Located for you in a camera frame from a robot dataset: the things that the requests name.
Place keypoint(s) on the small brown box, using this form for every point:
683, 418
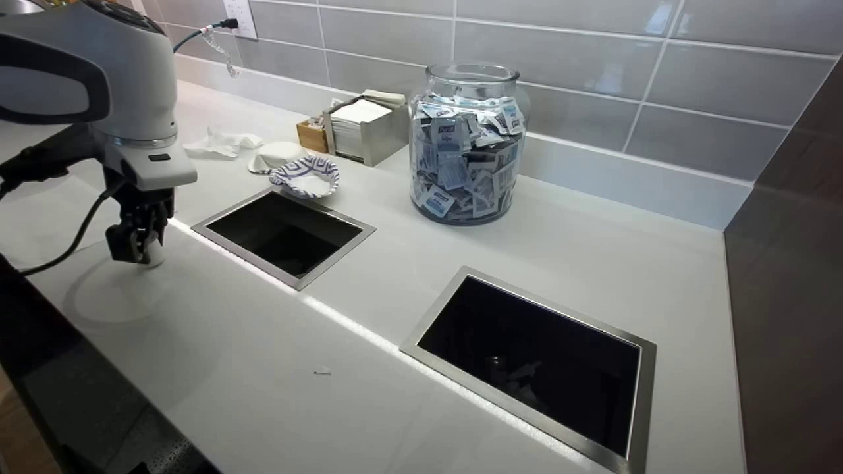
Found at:
310, 132

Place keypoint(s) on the crumpled white napkin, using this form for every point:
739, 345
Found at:
220, 144

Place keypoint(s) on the white napkin stack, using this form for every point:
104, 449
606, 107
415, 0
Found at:
360, 111

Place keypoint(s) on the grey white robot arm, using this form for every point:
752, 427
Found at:
140, 79

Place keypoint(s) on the small cardboard box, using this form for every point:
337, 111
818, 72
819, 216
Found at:
378, 145

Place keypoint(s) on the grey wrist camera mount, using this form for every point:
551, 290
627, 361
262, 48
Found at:
158, 165

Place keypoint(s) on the white wall outlet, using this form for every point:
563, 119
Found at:
244, 8

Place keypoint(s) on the small coffee pod cup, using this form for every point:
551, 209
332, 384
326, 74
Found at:
156, 253

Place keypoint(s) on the steel framed disposal opening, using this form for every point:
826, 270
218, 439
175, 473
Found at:
528, 409
253, 260

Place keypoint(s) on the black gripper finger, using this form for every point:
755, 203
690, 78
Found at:
158, 227
125, 243

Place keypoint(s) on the glass jar with packets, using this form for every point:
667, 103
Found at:
464, 166

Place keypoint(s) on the dark brown cabinet panel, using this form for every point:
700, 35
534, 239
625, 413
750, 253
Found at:
792, 306

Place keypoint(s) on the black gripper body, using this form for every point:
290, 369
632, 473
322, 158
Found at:
144, 209

